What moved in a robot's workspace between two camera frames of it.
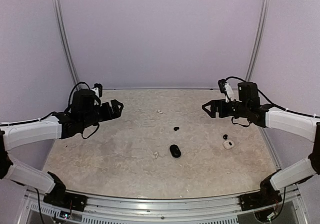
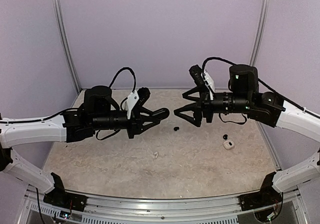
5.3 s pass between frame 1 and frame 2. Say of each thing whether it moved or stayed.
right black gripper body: moved
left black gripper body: moved
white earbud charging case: stayed
